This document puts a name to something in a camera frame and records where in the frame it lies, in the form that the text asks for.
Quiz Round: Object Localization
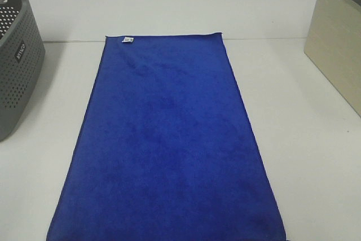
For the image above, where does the blue microfibre towel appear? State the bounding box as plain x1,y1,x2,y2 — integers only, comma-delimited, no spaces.
46,33,286,240

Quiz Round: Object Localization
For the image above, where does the beige storage box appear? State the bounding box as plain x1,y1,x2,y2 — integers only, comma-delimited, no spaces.
304,0,360,113

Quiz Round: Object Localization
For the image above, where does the grey perforated plastic basket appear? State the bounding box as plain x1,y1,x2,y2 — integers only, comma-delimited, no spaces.
1,0,45,140

